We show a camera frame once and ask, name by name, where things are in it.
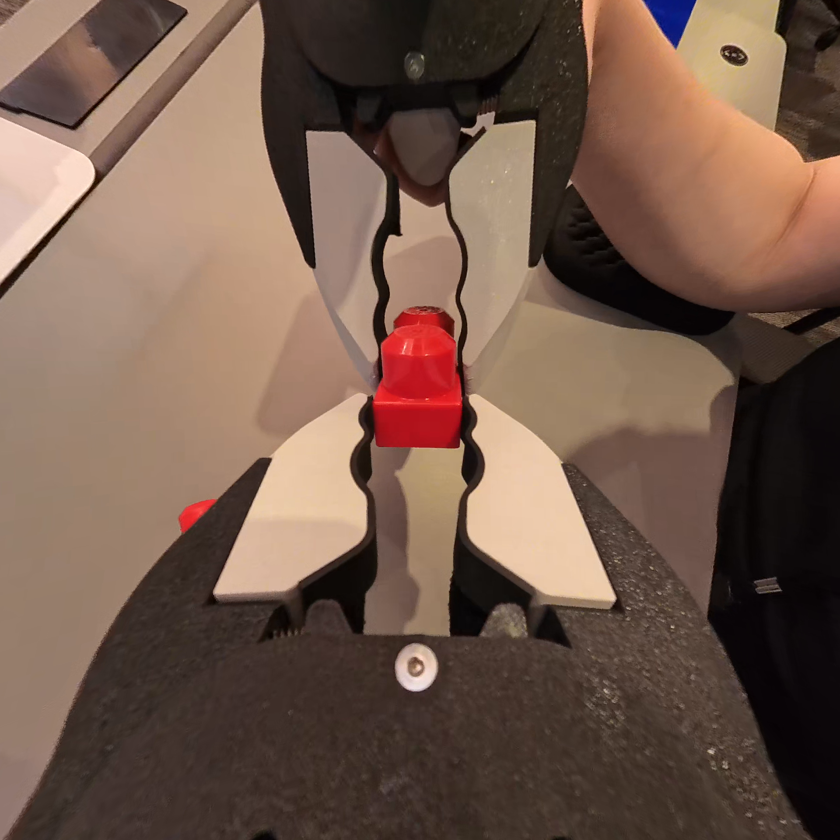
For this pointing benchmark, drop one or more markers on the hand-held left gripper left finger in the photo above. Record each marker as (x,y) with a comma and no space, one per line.
(302,518)

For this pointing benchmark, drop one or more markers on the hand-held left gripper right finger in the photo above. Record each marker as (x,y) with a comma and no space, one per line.
(531,525)

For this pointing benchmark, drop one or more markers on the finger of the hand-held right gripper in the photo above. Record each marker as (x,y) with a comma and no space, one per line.
(348,229)
(499,229)

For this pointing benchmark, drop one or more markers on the red one-stud toy block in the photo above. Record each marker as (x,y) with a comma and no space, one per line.
(195,515)

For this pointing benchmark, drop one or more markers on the red two-stud toy block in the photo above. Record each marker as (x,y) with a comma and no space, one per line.
(417,394)

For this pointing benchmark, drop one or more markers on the blue plastic bin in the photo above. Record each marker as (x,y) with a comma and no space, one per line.
(669,19)

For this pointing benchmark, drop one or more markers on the person's right forearm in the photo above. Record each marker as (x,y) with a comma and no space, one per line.
(689,164)

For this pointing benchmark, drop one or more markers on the grey desk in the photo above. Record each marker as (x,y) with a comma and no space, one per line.
(164,361)

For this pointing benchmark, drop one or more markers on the person's right hand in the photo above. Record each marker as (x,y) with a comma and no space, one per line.
(425,195)

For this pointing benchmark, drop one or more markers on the person's black shirt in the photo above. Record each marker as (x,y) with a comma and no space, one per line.
(781,558)

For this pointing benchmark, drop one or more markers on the black flat plate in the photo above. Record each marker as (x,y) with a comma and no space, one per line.
(85,59)

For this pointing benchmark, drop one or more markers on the instruction sheet on stand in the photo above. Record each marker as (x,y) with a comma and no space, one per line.
(33,190)

